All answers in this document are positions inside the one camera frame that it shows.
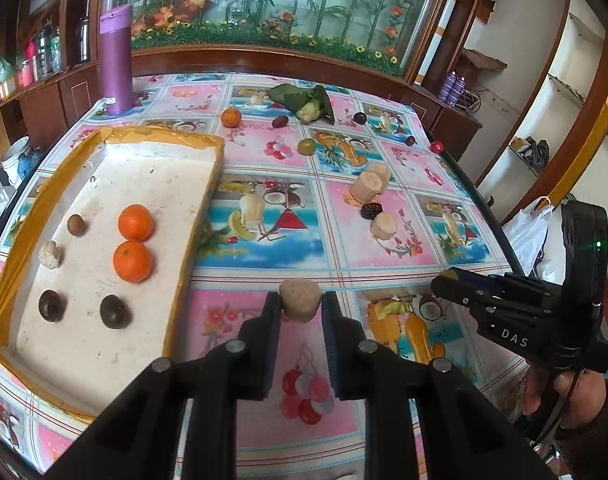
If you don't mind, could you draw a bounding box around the tan sugarcane chunk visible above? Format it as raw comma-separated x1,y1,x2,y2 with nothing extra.
370,211,399,241
350,172,379,207
279,280,321,323
366,161,392,193

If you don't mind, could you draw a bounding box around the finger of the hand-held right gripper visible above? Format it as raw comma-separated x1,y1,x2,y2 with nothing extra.
430,267,510,311

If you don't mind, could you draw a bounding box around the clear plastic bag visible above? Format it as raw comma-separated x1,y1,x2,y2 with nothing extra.
501,197,560,281

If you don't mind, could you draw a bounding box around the white rolled poster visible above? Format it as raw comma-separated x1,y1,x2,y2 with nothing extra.
418,0,460,86

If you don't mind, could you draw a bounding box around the printed plastic tablecloth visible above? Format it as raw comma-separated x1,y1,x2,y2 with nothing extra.
0,72,535,480

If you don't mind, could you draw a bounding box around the cauliflower with green leaves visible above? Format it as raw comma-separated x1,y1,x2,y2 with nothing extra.
269,84,337,126

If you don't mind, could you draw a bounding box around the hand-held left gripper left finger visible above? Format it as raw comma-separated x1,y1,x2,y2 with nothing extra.
48,290,285,480

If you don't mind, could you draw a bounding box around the small pale knobby chunk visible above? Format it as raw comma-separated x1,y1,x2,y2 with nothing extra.
38,240,63,270

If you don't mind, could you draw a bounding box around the glass panel with bamboo flowers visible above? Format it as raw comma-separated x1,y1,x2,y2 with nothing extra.
91,0,460,83

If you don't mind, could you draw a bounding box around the white foam tray yellow tape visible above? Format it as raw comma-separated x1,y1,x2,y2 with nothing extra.
0,126,225,423

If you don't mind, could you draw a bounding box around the white bucket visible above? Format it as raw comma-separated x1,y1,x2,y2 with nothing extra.
1,136,32,188

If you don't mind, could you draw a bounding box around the blue bucket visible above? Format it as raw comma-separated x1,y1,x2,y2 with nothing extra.
18,152,44,181

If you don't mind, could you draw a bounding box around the person's right forearm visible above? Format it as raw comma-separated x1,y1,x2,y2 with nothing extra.
554,380,608,480

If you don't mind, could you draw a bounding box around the person's right hand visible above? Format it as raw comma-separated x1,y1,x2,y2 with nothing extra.
524,360,608,432

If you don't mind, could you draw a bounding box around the silver canister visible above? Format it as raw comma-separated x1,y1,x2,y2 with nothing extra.
36,30,52,80

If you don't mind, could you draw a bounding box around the large orange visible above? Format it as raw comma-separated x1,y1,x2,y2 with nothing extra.
118,203,155,242
112,240,152,283

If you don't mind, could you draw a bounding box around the dark purple passion fruit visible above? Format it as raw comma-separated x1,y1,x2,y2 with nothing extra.
100,294,132,330
38,289,67,322

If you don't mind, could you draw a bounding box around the purple thermos bottle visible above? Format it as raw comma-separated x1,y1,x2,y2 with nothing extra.
100,4,134,117

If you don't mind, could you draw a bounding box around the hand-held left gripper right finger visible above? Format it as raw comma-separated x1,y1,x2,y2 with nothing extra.
321,291,550,480

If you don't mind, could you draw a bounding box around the wooden shelf cabinet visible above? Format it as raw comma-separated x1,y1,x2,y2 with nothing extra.
0,0,104,156

